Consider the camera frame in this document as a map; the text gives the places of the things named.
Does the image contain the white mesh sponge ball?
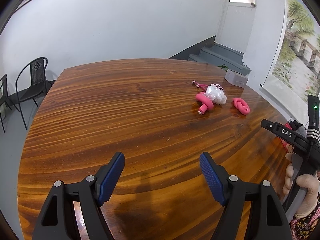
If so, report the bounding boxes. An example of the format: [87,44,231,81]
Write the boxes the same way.
[205,84,227,105]

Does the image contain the red rectangular tin box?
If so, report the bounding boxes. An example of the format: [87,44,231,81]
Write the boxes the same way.
[281,120,302,153]

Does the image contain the black metal chair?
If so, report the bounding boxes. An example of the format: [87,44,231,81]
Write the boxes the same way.
[15,56,53,129]

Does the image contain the right hand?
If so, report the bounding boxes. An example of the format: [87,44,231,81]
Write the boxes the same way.
[283,153,319,222]

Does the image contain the pink foam twist roller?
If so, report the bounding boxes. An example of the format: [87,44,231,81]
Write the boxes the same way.
[233,98,251,115]

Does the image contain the green paper bag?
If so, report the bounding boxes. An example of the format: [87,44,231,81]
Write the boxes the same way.
[218,64,228,71]

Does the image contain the grey sock with black cuff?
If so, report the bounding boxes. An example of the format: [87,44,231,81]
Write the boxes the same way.
[289,120,306,138]

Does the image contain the grey stairs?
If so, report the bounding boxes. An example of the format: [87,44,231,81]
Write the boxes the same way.
[170,36,251,76]

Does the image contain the door with window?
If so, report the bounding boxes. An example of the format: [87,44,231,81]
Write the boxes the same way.
[216,0,256,53]

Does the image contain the landscape scroll painting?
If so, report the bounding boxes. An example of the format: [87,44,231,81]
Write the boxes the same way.
[262,0,319,124]

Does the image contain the grey tissue box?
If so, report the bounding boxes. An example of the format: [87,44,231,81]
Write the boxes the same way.
[225,69,248,88]

